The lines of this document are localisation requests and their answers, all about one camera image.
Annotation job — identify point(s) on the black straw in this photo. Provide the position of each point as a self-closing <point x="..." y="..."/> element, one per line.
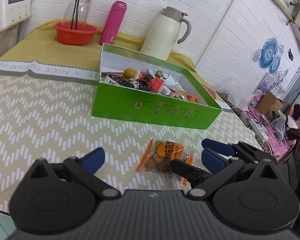
<point x="73" y="24"/>

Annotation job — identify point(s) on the chevron patterned table mat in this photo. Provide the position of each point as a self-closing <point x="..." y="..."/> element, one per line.
<point x="44" y="117"/>

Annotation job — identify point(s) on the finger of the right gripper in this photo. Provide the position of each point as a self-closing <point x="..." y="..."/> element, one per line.
<point x="216" y="160"/>
<point x="219" y="147"/>

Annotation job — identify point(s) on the yellow tablecloth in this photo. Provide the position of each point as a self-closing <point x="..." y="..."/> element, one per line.
<point x="42" y="45"/>

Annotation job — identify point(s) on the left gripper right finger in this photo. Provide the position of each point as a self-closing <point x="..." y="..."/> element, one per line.
<point x="203" y="184"/>

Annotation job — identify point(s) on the yellow egg yolk packet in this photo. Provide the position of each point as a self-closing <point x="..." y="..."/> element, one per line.
<point x="131" y="74"/>

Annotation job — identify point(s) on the clear orange nut packet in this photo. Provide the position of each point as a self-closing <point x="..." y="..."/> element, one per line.
<point x="185" y="96"/>

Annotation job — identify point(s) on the green cardboard box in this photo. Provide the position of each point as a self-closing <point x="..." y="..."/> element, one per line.
<point x="113" y="101"/>

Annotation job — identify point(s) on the white power strip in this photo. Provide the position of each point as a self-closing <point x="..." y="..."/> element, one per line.
<point x="259" y="129"/>

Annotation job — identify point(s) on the pink thermos bottle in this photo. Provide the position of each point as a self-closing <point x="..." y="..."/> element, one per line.
<point x="113" y="22"/>

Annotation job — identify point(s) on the brown cardboard box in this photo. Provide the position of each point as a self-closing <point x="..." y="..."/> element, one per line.
<point x="269" y="103"/>

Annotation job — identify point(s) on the clear glass carafe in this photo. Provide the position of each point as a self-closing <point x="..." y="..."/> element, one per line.
<point x="83" y="10"/>

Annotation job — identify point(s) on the orange peanut snack packet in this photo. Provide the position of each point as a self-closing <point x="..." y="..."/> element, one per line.
<point x="160" y="153"/>

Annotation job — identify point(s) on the red plastic basket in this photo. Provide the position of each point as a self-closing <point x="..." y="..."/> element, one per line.
<point x="74" y="37"/>

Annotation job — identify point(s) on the blue round wall decoration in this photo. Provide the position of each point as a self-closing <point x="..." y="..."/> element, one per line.
<point x="269" y="56"/>

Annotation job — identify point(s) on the red snack pouch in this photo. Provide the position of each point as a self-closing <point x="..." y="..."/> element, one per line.
<point x="140" y="83"/>

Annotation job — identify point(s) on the red envelope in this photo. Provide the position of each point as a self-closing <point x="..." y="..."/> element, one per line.
<point x="210" y="91"/>

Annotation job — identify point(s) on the cream thermos jug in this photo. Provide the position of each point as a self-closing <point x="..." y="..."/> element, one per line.
<point x="168" y="29"/>

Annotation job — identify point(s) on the white plastic bag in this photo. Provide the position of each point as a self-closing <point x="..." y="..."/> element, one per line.
<point x="170" y="81"/>

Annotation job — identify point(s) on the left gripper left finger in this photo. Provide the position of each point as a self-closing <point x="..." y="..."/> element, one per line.
<point x="82" y="171"/>

